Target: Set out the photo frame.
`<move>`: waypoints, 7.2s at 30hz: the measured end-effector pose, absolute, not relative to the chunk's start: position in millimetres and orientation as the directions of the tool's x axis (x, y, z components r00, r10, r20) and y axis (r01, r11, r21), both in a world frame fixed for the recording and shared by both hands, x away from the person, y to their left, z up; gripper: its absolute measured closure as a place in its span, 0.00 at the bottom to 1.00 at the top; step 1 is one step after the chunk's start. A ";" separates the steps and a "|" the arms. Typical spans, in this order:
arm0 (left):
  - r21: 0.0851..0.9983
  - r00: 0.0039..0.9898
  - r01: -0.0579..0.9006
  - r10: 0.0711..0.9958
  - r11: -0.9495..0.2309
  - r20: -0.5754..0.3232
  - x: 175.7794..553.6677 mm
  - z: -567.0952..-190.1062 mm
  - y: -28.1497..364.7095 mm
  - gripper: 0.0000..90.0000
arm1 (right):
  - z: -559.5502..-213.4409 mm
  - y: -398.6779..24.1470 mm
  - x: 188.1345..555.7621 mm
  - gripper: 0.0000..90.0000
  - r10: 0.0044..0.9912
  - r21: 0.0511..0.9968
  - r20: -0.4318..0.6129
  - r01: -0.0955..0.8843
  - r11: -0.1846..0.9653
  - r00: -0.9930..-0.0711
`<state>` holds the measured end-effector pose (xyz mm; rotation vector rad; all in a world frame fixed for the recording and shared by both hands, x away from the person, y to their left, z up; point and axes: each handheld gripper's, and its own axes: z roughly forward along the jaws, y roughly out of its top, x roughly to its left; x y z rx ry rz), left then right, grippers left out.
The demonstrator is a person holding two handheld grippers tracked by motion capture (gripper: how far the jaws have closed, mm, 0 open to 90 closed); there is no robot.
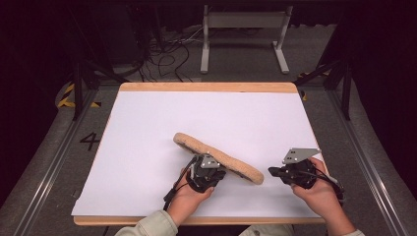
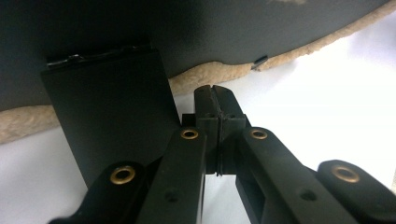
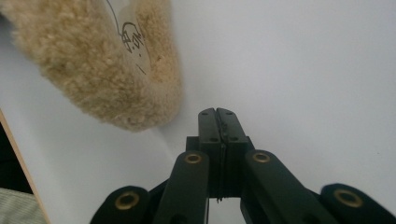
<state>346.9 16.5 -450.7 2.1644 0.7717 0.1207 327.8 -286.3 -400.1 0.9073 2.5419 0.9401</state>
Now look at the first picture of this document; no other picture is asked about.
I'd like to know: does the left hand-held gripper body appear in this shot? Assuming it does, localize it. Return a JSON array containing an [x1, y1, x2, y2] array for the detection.
[[187, 153, 227, 194]]

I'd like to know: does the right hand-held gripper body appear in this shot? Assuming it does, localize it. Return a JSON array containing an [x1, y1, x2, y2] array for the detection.
[[280, 147, 323, 191]]

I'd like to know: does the tan fleece pad black lining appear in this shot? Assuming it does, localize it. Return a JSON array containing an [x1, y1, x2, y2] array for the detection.
[[172, 132, 266, 186]]

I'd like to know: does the person's left hand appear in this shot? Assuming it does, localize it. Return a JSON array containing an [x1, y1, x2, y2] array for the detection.
[[166, 168, 216, 228]]

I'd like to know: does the person's right hand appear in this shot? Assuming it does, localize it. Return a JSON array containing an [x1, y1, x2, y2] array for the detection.
[[290, 156, 346, 225]]

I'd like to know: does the person's beige jacket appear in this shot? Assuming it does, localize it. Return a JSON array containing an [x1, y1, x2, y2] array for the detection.
[[239, 224, 295, 236]]

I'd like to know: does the white table mat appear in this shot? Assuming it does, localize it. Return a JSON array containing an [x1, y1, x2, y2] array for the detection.
[[71, 90, 328, 218]]

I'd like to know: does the wooden table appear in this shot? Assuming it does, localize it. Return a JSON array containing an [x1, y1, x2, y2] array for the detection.
[[72, 82, 329, 226]]

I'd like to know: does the black tripod stand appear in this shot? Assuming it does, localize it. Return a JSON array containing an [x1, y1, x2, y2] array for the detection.
[[66, 6, 130, 121], [293, 32, 356, 121]]

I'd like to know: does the grey metal stand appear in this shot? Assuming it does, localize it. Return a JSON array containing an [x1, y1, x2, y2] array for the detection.
[[200, 4, 294, 75]]

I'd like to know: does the dark equipment box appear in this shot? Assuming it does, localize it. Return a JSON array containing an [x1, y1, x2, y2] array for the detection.
[[103, 2, 146, 67]]

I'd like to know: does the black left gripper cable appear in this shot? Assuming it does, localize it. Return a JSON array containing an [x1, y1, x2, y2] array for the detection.
[[162, 155, 200, 211]]

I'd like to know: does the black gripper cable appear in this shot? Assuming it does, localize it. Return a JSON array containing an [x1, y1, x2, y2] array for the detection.
[[307, 169, 346, 202], [162, 155, 200, 211]]

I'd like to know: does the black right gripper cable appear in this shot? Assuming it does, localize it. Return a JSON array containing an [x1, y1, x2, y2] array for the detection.
[[307, 169, 346, 202]]

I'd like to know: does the metal floor rail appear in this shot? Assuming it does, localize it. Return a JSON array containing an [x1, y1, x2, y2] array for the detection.
[[327, 88, 411, 236], [12, 88, 100, 236]]

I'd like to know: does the bundle of floor cables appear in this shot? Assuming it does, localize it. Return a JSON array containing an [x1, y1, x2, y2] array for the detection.
[[140, 25, 205, 84]]

